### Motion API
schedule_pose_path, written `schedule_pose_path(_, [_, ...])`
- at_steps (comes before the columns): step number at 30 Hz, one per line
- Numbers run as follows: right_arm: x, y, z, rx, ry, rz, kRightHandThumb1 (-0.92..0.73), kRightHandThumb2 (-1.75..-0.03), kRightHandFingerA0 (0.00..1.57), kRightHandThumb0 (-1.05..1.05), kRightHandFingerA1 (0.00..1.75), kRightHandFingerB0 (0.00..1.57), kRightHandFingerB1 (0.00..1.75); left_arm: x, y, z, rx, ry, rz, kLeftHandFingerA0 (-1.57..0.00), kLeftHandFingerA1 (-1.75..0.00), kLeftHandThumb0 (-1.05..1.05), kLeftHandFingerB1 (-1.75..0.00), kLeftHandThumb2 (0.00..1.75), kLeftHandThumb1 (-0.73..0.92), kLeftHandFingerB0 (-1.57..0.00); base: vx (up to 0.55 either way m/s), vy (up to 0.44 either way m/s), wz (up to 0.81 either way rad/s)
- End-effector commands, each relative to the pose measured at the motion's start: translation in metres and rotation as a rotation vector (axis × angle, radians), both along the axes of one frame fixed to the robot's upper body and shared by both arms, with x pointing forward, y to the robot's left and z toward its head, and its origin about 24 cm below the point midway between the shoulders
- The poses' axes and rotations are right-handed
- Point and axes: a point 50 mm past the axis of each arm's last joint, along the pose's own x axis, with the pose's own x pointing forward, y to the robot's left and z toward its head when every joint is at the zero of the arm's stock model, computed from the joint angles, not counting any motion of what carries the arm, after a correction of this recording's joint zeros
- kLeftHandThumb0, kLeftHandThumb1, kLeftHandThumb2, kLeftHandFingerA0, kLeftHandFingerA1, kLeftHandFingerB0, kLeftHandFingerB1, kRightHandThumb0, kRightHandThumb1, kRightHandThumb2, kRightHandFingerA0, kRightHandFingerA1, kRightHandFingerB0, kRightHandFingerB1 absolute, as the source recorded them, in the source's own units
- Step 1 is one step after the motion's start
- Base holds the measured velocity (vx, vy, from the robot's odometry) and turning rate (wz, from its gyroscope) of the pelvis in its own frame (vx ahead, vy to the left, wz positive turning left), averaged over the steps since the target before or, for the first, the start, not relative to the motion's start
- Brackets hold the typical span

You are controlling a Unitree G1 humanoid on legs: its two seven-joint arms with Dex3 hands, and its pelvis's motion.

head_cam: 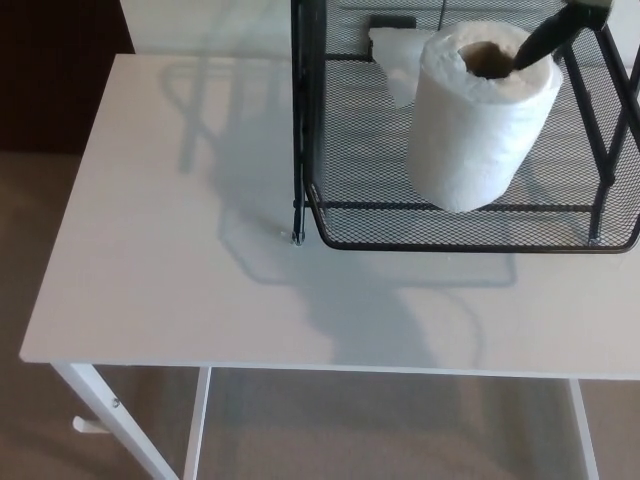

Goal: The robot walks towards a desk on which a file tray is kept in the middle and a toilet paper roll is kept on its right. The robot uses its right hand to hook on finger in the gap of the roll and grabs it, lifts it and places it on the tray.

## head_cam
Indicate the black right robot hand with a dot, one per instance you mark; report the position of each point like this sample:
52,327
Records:
542,37

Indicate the black mesh file tray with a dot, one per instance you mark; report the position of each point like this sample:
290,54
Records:
350,220

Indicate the white desk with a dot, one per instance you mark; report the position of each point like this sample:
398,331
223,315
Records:
150,250

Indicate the dark wooden cabinet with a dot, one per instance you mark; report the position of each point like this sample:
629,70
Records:
60,75

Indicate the white toilet paper roll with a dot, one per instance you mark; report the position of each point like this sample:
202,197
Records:
480,125

